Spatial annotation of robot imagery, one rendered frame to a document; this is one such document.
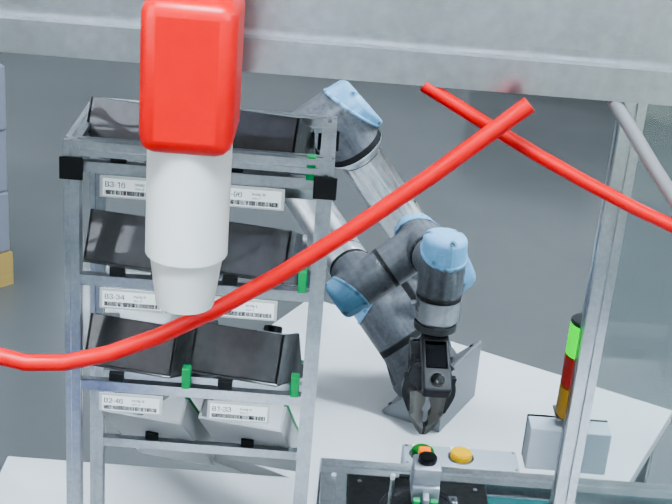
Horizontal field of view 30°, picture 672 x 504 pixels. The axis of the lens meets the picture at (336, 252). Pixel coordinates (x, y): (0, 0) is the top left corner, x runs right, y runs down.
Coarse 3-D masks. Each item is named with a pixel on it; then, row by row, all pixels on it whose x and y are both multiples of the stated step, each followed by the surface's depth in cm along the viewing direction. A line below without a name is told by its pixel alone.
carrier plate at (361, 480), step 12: (348, 480) 216; (360, 480) 216; (372, 480) 217; (384, 480) 217; (396, 480) 217; (408, 480) 217; (348, 492) 213; (360, 492) 213; (372, 492) 213; (384, 492) 214; (444, 492) 215; (456, 492) 215; (468, 492) 216; (480, 492) 216
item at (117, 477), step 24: (0, 480) 227; (24, 480) 227; (48, 480) 228; (120, 480) 230; (144, 480) 230; (168, 480) 231; (192, 480) 232; (216, 480) 232; (240, 480) 233; (264, 480) 233; (288, 480) 234; (312, 480) 235
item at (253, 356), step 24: (216, 336) 178; (240, 336) 178; (264, 336) 177; (288, 336) 180; (192, 360) 178; (216, 360) 178; (240, 360) 178; (264, 360) 177; (288, 360) 183; (264, 384) 177
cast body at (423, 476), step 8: (416, 456) 203; (424, 456) 202; (432, 456) 202; (416, 464) 201; (424, 464) 201; (432, 464) 201; (440, 464) 202; (416, 472) 200; (424, 472) 200; (432, 472) 200; (440, 472) 200; (416, 480) 201; (424, 480) 201; (432, 480) 201; (416, 488) 201; (424, 488) 201; (432, 488) 201; (416, 496) 201; (424, 496) 200; (432, 496) 201
